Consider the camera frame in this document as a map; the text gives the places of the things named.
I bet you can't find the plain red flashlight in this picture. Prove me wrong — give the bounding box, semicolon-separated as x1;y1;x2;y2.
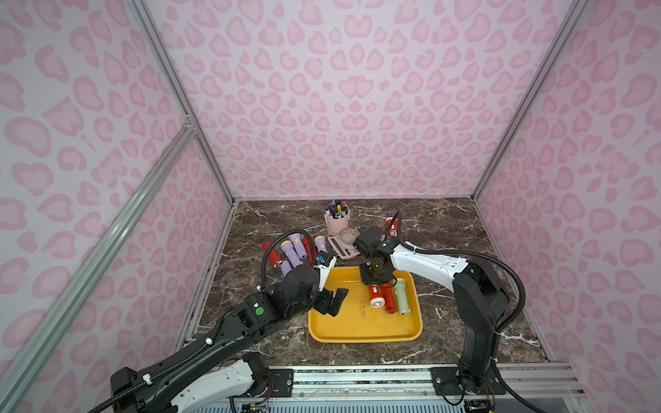
380;280;397;314

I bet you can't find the red white flashlight emblem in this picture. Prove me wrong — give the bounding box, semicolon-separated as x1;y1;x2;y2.
368;285;386;308

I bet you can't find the pale green flashlight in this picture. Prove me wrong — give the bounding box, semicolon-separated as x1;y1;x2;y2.
392;278;411;316

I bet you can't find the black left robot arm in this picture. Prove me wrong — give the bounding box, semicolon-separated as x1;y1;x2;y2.
94;264;349;412

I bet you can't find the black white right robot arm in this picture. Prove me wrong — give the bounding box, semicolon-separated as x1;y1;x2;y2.
353;239;510;393

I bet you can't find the yellow plastic tray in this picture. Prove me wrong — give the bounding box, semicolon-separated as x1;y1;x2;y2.
308;267;423;343

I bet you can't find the pink calculator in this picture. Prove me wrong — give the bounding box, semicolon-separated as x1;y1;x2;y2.
327;236;360;260

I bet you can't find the beige tape roll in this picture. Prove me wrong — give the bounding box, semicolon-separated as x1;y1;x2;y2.
338;228;360;245

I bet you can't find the red flashlight between purple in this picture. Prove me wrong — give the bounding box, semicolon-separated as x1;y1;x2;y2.
302;237;315;265

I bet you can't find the pink metal pen bucket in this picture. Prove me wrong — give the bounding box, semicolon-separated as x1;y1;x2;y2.
325;200;350;236

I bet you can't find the purple flashlight near calculator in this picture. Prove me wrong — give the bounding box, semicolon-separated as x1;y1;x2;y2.
314;236;328;253

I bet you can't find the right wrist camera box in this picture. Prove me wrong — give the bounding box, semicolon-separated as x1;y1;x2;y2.
353;230;381;257

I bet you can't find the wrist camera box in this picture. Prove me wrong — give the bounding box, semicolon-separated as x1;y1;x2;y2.
317;251;337;292
353;230;381;257

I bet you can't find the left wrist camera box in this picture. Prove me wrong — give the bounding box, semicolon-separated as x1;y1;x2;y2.
317;251;337;292

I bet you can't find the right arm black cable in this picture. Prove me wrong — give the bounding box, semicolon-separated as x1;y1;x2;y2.
384;208;527;335

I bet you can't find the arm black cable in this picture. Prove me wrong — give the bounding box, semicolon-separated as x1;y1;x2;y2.
87;228;319;413
384;208;527;335

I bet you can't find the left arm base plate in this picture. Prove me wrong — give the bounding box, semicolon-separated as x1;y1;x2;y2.
221;367;294;399

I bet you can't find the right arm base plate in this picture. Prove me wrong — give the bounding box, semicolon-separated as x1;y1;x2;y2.
430;367;506;397

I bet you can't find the aluminium front rail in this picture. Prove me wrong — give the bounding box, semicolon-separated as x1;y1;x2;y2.
138;362;592;413

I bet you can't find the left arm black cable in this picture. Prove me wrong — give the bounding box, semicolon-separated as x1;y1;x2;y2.
87;228;319;413

